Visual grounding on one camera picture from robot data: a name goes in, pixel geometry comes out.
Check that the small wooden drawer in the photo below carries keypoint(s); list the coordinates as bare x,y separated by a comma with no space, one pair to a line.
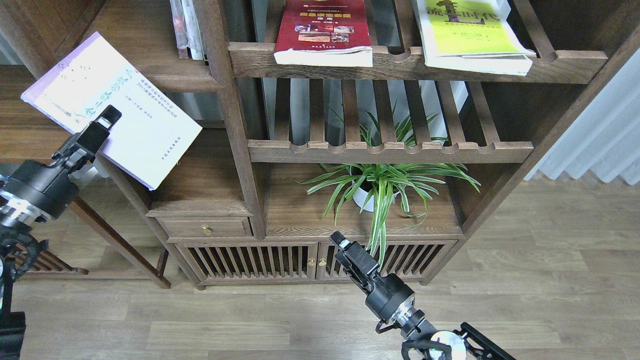
206,227

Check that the left slatted cabinet door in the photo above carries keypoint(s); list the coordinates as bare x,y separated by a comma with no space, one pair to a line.
251,263

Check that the upright white books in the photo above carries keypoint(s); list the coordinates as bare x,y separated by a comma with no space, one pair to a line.
187,32

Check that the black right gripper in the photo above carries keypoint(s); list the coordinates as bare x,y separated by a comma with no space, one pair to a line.
384,294

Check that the white and lilac book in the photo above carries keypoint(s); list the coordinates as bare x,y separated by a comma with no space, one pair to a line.
152,134

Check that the white curtain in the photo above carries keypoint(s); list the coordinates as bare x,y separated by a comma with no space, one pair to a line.
604,141

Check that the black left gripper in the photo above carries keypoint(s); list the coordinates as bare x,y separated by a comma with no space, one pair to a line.
49,188

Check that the dark wooden bookshelf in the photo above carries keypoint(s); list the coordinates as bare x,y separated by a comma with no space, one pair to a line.
281,121

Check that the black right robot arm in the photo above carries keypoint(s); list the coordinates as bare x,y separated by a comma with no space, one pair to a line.
434,344

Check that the red book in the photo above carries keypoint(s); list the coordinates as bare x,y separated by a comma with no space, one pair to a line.
324,33

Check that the right slatted cabinet door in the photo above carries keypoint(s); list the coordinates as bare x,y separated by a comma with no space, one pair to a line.
413,260

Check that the yellow-green book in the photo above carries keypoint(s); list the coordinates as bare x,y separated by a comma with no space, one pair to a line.
472,36

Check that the green spider plant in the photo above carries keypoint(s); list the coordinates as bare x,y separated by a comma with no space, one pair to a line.
412,180

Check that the slatted cabinet door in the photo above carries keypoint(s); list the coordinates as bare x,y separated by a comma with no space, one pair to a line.
413,260
251,263

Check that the white plant pot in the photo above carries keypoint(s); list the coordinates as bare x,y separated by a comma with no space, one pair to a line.
367,193

